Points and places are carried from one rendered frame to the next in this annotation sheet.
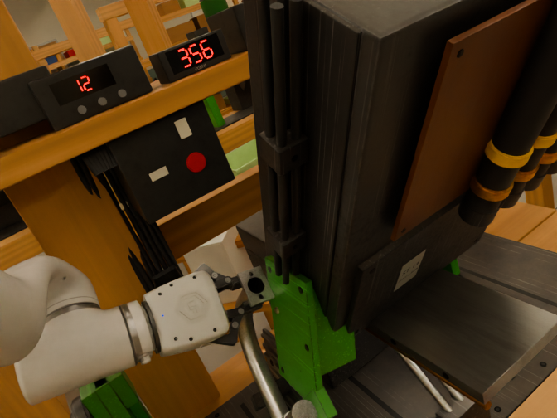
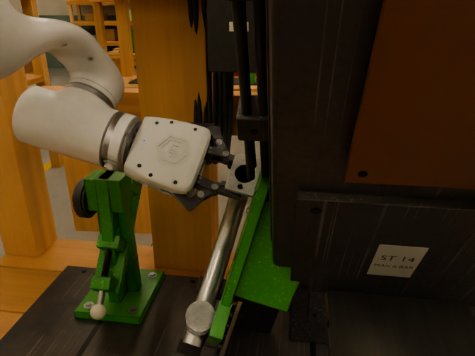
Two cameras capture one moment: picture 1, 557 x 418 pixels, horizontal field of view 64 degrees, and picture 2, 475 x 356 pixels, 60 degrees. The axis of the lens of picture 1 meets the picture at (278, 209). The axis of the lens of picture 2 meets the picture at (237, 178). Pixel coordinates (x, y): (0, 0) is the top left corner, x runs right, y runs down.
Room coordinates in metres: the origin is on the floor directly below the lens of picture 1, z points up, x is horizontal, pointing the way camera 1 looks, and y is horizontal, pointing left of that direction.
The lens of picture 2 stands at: (0.13, -0.18, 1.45)
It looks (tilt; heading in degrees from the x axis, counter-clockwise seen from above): 23 degrees down; 31
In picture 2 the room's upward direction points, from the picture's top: straight up
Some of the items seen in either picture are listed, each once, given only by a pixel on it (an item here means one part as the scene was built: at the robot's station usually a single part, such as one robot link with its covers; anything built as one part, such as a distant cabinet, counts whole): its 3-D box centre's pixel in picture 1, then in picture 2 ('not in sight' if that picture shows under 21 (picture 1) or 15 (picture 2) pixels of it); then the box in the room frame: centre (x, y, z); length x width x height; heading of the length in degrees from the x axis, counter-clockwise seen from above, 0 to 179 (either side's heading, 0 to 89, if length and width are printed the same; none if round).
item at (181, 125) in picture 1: (167, 157); (264, 22); (0.78, 0.15, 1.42); 0.17 x 0.12 x 0.15; 112
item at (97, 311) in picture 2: not in sight; (100, 299); (0.52, 0.34, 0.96); 0.06 x 0.03 x 0.06; 22
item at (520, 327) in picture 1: (409, 302); (392, 307); (0.57, -0.14, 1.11); 0.39 x 0.16 x 0.03; 22
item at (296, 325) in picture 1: (311, 320); (268, 241); (0.55, 0.01, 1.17); 0.13 x 0.12 x 0.20; 112
